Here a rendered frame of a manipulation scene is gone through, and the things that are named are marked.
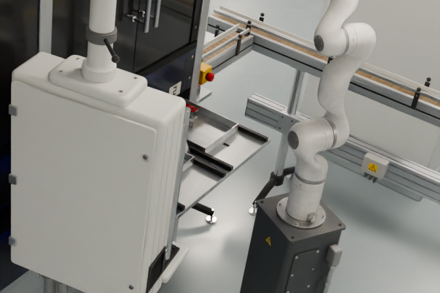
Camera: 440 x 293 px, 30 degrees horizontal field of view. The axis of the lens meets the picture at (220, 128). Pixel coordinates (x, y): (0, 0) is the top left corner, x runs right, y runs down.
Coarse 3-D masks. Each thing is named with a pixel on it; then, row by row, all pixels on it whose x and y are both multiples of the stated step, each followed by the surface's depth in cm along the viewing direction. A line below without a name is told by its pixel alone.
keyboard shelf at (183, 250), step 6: (180, 246) 296; (186, 246) 297; (180, 252) 293; (186, 252) 295; (174, 258) 290; (180, 258) 291; (174, 264) 288; (168, 270) 285; (174, 270) 287; (162, 276) 282; (168, 276) 283; (162, 282) 282
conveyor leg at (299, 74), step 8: (296, 72) 422; (304, 72) 416; (296, 80) 424; (296, 88) 426; (296, 96) 428; (288, 104) 433; (296, 104) 431; (288, 112) 435; (280, 144) 446; (280, 152) 448; (280, 160) 450; (280, 168) 453; (280, 176) 457
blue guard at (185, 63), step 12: (180, 60) 340; (192, 60) 349; (156, 72) 327; (168, 72) 335; (180, 72) 344; (192, 72) 353; (156, 84) 331; (168, 84) 339; (0, 168) 264; (0, 180) 267; (0, 192) 269; (0, 204) 272
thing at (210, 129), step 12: (204, 108) 357; (204, 120) 355; (216, 120) 356; (228, 120) 353; (192, 132) 346; (204, 132) 347; (216, 132) 349; (228, 132) 345; (192, 144) 334; (204, 144) 340; (216, 144) 339
